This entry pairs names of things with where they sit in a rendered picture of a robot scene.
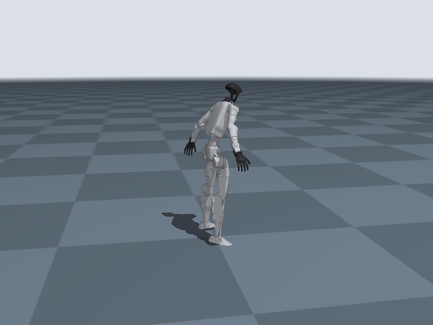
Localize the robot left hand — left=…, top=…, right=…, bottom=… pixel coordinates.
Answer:
left=184, top=137, right=196, bottom=155

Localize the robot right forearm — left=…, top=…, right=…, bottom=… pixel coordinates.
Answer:
left=229, top=125, right=241, bottom=152

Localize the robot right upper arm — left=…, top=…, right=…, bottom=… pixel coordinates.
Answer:
left=227, top=104, right=239, bottom=134

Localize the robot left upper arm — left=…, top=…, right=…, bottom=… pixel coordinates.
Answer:
left=198, top=106, right=214, bottom=129

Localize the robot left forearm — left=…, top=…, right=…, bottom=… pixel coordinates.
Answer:
left=190, top=123, right=202, bottom=143

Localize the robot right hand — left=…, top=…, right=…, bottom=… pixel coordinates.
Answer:
left=233, top=150, right=250, bottom=171

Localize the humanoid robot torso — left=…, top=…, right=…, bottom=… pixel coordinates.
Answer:
left=204, top=101, right=233, bottom=160

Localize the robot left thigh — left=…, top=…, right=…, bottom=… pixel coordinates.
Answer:
left=201, top=149, right=217, bottom=195

